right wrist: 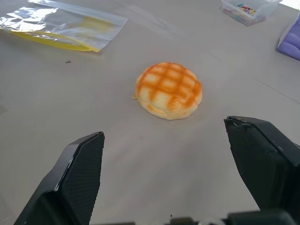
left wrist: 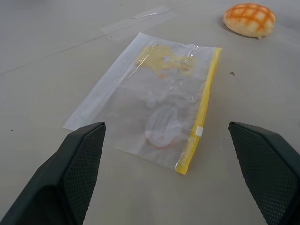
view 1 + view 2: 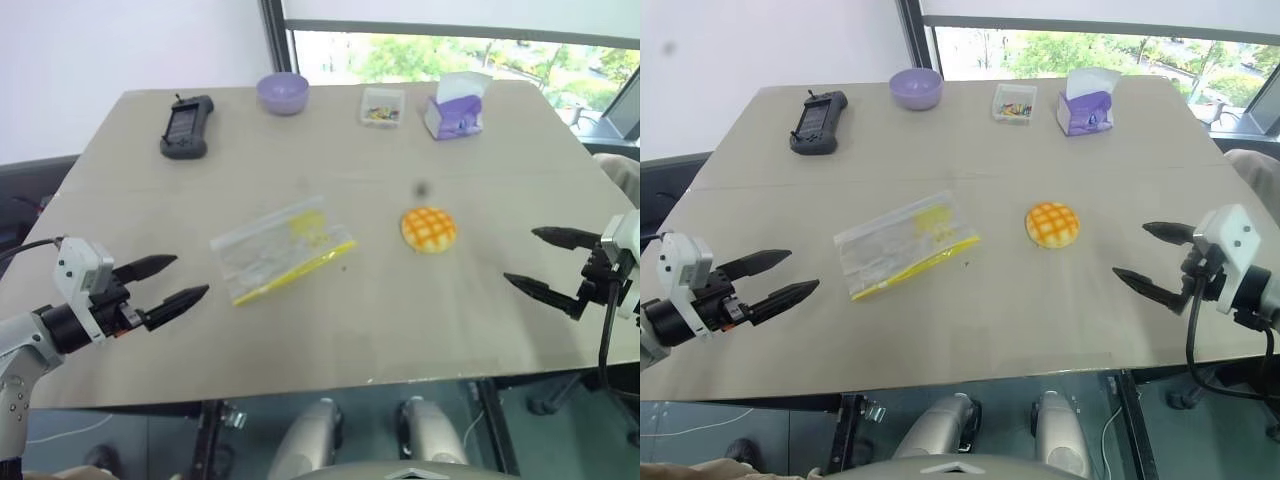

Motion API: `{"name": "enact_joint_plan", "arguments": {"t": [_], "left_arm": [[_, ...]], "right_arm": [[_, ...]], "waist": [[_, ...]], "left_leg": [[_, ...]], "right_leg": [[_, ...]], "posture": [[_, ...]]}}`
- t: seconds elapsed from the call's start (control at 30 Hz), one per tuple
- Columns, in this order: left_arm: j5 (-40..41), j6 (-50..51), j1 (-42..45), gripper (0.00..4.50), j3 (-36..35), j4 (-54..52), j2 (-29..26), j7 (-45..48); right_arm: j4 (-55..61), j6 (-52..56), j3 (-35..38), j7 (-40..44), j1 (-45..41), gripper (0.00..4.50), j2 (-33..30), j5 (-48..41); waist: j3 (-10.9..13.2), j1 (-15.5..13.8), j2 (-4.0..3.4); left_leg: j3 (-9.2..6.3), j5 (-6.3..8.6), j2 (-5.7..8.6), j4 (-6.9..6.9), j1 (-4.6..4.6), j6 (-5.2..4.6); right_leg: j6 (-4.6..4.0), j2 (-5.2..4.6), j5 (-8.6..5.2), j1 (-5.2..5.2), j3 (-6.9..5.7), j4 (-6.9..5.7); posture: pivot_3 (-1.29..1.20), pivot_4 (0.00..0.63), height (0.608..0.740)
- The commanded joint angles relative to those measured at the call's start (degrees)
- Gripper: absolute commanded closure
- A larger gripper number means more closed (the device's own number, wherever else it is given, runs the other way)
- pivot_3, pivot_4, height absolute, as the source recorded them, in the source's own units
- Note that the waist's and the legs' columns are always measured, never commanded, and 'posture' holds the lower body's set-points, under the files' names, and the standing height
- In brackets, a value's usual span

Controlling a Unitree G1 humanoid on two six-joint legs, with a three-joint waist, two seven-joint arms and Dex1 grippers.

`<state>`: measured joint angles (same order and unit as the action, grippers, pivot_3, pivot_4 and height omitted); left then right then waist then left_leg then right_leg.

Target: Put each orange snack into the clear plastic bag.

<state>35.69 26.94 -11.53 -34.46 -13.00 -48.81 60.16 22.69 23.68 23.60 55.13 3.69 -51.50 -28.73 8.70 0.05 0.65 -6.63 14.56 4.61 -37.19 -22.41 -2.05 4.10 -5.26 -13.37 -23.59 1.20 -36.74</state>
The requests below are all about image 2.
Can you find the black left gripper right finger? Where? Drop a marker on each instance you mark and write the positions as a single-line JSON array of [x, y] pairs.
[[269, 168]]

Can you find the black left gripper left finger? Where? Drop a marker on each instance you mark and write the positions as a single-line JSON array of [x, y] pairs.
[[58, 178]]

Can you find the clear yellow-zip plastic bag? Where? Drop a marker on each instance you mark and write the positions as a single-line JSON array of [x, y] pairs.
[[140, 98]]

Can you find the round orange-crusted bread bun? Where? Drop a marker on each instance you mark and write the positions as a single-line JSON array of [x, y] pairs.
[[249, 21]]

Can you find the clear tape strip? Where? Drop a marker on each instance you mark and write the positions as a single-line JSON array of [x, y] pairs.
[[136, 22]]

